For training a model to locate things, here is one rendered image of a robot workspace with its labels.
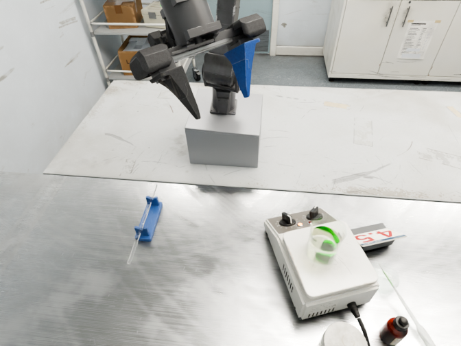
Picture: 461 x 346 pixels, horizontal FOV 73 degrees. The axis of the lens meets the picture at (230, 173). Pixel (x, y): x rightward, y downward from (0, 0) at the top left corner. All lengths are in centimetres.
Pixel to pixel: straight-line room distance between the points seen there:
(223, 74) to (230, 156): 20
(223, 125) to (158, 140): 23
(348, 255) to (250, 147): 34
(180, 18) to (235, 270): 43
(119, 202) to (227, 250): 28
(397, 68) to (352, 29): 54
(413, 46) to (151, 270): 278
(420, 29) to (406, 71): 34
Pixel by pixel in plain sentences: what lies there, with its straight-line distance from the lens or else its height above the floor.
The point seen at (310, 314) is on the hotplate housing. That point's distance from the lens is 56.
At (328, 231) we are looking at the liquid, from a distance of 52.
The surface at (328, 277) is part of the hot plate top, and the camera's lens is 53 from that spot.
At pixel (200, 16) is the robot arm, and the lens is 43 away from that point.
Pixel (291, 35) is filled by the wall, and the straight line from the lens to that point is 347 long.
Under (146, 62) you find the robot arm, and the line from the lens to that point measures 39.
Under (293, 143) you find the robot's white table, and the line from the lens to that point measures 87.
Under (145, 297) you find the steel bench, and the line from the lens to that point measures 62.
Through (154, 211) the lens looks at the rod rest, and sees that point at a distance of 71.
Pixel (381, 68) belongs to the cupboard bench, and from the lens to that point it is 310.
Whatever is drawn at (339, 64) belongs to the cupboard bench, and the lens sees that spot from 300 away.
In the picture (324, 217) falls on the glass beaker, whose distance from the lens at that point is 51.
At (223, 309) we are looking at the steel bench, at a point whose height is 90.
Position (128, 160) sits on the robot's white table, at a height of 90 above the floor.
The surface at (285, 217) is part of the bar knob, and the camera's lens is 62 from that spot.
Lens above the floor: 145
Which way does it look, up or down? 45 degrees down
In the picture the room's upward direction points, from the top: 2 degrees counter-clockwise
